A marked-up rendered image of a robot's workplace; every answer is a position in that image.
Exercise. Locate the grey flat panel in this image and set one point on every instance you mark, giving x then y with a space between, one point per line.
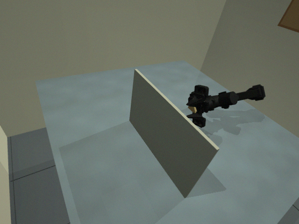
180 147

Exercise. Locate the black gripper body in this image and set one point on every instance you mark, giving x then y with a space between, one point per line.
208 104

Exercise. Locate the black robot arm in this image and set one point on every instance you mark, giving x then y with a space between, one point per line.
224 99

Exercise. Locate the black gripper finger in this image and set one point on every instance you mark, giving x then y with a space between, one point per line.
195 116
197 98

